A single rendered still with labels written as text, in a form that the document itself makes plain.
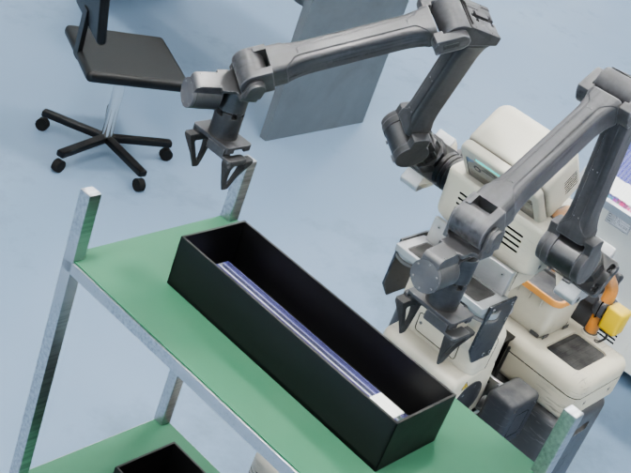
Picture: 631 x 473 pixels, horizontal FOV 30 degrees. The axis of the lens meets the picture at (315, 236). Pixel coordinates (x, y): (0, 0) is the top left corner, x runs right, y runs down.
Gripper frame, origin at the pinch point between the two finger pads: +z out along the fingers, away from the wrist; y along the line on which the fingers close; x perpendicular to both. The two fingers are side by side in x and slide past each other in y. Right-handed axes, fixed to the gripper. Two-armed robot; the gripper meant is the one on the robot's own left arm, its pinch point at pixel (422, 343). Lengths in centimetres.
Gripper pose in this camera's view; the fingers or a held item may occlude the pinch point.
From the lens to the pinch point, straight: 202.6
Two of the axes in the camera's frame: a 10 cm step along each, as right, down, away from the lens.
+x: 6.6, -1.9, 7.3
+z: -3.1, 8.1, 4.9
